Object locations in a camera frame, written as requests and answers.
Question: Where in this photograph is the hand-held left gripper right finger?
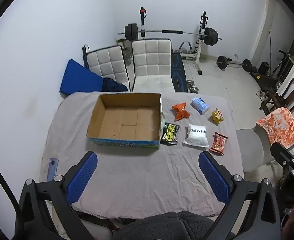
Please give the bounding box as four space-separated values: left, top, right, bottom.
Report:
198 151 281 240

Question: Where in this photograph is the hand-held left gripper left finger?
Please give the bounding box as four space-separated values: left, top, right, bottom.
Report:
13 151 98 240

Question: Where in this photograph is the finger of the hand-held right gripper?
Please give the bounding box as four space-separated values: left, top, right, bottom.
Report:
271 142 294 167

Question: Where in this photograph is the red snack packet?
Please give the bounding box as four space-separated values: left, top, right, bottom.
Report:
209 132 229 155

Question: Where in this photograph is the white soft packet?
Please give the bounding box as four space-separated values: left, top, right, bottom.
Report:
183 124 210 147

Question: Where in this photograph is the yellow snack packet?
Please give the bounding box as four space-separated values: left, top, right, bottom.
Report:
211 108 225 125

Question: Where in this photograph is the black snack packet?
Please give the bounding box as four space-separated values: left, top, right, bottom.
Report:
160 122 180 145

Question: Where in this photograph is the cardboard box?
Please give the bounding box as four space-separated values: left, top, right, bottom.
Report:
87 92 162 149

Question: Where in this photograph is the light blue soft packet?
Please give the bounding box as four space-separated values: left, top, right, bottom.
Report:
192 97 210 115

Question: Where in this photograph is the orange snack packet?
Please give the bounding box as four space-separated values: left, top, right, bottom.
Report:
171 102 190 122

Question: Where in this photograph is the blue smartphone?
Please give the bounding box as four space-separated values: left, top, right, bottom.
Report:
47 158 60 182

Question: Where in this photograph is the orange floral towel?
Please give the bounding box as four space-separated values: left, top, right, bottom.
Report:
257 107 294 147

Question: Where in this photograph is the grey chair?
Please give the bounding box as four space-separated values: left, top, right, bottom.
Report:
236 125 275 173

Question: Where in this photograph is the dark fleece garment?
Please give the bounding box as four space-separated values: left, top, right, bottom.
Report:
112 211 235 240

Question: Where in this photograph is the dark exercise machine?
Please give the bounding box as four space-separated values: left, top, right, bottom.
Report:
270 30 294 80

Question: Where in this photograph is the black box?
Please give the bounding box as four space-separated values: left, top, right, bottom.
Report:
259 62 270 75

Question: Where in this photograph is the chrome dumbbell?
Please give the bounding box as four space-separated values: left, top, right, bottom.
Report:
187 80 199 93

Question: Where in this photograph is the dark blue cloth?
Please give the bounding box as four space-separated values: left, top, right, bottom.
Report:
102 77 128 93

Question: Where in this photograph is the blue foam cushion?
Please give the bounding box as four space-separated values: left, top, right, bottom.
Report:
59 59 105 98

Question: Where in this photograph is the short barbell with black plates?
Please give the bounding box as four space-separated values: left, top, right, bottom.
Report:
216 55 253 72

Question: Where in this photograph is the white quilted chair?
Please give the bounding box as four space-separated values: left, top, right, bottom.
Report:
131 39 175 93
83 45 131 92

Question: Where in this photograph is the white door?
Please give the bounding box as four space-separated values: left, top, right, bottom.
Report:
251 0 294 65

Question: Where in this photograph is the white weight bench rack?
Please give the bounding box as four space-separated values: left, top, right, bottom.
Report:
138 6 210 93

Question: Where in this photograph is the long barbell with black plates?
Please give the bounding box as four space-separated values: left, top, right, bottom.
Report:
117 23 222 46

